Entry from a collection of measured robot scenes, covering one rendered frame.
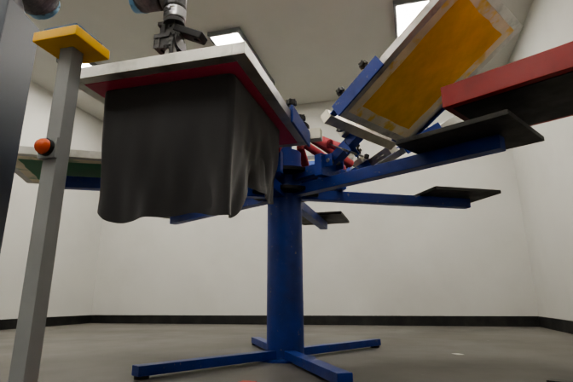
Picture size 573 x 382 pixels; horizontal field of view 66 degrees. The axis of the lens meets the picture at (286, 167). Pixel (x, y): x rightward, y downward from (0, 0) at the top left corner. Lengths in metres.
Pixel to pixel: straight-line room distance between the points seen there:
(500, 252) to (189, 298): 3.99
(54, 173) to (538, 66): 1.51
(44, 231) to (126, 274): 5.86
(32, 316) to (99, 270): 6.14
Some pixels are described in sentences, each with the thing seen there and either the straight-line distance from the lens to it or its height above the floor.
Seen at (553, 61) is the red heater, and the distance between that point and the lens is 1.75.
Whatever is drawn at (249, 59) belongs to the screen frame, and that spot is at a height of 0.95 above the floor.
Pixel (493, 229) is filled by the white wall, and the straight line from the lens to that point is 5.87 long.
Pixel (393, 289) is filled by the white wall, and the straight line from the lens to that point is 5.74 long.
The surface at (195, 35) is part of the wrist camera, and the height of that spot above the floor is 1.12.
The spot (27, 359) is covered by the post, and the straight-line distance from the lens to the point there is 1.14.
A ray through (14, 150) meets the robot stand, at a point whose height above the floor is 0.75.
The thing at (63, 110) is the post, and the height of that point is 0.75.
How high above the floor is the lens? 0.30
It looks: 17 degrees up
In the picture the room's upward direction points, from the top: straight up
